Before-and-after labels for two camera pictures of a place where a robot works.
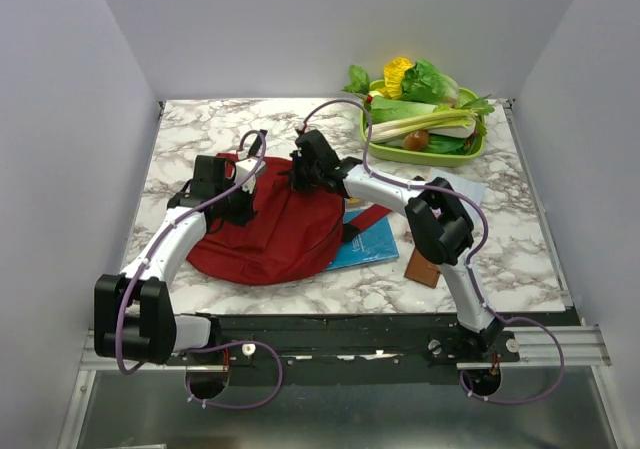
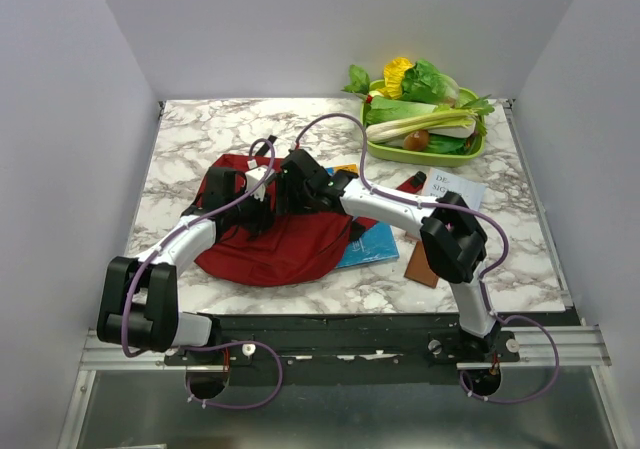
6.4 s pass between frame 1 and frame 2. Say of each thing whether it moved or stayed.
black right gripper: moved
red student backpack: stayed
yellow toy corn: stayed
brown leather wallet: stayed
